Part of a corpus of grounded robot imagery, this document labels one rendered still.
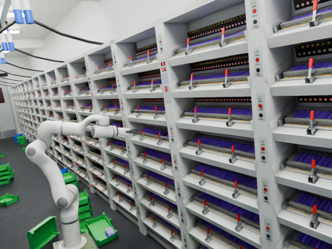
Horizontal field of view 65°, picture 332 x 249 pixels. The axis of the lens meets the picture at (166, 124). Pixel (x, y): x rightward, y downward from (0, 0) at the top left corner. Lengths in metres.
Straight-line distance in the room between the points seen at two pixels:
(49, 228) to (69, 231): 1.06
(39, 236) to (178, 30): 2.31
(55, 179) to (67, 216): 0.27
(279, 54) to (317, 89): 0.26
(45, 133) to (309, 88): 1.54
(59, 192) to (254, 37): 1.50
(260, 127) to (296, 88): 0.24
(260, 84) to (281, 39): 0.20
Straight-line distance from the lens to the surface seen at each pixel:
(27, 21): 2.49
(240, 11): 1.55
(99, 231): 2.85
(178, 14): 1.61
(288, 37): 1.16
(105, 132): 1.81
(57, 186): 1.94
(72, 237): 2.08
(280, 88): 1.18
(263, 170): 1.32
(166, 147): 1.88
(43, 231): 3.07
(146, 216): 2.62
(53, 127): 1.87
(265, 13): 1.22
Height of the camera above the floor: 1.44
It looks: 10 degrees down
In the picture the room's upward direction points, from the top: 7 degrees counter-clockwise
